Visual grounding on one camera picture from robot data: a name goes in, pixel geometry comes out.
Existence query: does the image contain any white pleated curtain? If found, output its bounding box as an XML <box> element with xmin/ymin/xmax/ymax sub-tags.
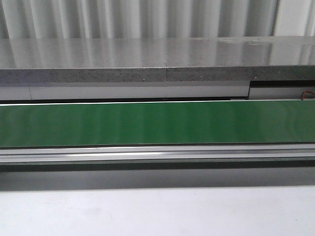
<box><xmin>0</xmin><ymin>0</ymin><xmax>315</xmax><ymax>39</ymax></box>

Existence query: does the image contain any grey speckled stone counter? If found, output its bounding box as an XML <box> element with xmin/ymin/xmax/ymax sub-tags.
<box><xmin>0</xmin><ymin>36</ymin><xmax>315</xmax><ymax>101</ymax></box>

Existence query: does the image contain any green conveyor belt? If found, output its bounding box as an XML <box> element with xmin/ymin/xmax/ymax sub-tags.
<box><xmin>0</xmin><ymin>100</ymin><xmax>315</xmax><ymax>148</ymax></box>

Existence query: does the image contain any aluminium conveyor frame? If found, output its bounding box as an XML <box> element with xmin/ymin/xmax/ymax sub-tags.
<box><xmin>0</xmin><ymin>144</ymin><xmax>315</xmax><ymax>163</ymax></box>

